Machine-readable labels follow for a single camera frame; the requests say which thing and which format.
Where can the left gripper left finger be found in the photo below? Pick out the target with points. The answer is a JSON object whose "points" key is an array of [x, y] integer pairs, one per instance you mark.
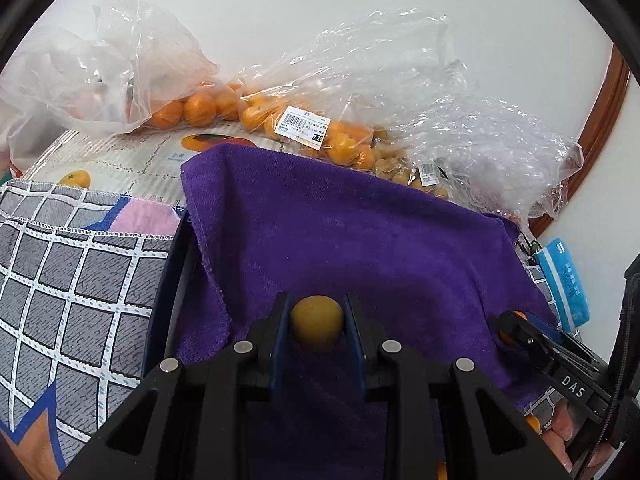
{"points": [[187, 421]]}

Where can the orange kumquat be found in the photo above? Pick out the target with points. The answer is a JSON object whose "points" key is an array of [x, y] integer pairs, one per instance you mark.
{"points": [[509, 327]]}

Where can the brown wooden frame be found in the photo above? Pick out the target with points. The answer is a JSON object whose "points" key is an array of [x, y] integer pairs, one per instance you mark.
{"points": [[600, 122]]}

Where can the clear bag of oranges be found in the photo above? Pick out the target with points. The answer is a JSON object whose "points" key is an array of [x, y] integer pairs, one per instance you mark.
{"points": [[379, 73]]}

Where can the fruit printed cardboard box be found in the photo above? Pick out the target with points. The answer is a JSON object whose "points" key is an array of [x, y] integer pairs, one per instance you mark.
{"points": [[144, 164]]}

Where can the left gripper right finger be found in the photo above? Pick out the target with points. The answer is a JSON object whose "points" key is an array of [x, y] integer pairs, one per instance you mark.
{"points": [[442, 420]]}

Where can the orange mandarin front left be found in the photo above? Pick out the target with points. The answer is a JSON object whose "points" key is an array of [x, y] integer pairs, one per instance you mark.
{"points": [[534, 423]]}

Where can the blue tissue pack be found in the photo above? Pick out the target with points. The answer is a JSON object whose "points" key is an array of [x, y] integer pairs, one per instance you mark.
{"points": [[558, 267]]}

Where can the grey checked blanket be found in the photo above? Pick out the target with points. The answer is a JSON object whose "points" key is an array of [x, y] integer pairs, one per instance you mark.
{"points": [[80, 271]]}

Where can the person right hand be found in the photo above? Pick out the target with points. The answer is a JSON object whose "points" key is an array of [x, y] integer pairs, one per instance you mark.
{"points": [[559, 434]]}

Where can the crumpled clear plastic bag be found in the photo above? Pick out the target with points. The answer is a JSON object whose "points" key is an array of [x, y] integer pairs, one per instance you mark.
{"points": [[492, 156]]}

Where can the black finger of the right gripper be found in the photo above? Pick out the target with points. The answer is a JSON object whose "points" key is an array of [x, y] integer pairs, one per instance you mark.
{"points": [[538, 349], [564, 340]]}

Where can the small yellow-green fruit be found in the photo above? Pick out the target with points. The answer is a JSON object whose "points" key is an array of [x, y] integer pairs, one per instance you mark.
{"points": [[317, 322]]}

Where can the purple microfibre towel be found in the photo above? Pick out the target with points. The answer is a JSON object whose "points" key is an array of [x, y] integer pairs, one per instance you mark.
{"points": [[435, 275]]}

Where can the clear bag left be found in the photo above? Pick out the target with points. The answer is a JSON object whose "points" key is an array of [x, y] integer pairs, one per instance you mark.
{"points": [[141, 60]]}

